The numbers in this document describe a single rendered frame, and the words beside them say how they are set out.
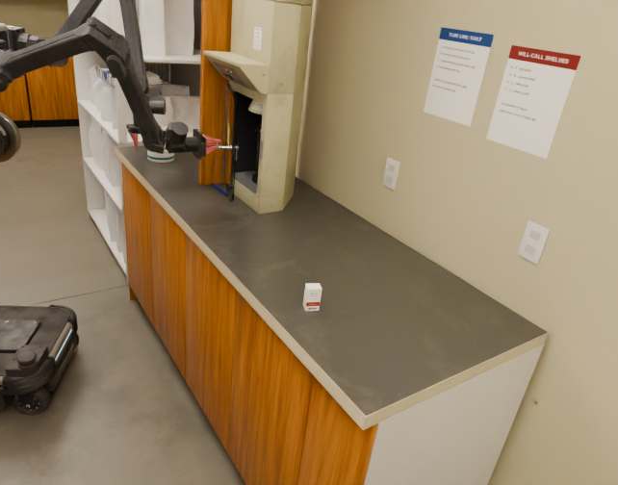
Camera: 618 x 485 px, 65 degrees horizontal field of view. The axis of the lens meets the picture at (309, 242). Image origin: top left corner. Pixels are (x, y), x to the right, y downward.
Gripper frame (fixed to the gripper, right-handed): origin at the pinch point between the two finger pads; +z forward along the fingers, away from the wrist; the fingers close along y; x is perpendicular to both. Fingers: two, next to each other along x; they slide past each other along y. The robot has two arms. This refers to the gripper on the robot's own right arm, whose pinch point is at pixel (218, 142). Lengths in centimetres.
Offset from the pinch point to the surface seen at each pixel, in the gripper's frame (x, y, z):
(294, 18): -13, 47, 21
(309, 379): -93, -36, -13
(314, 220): -25.8, -26.0, 30.9
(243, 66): -13.3, 30.1, 2.0
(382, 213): -38, -21, 56
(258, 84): -13.2, 24.5, 8.3
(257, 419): -69, -73, -14
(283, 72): -13.0, 28.6, 18.2
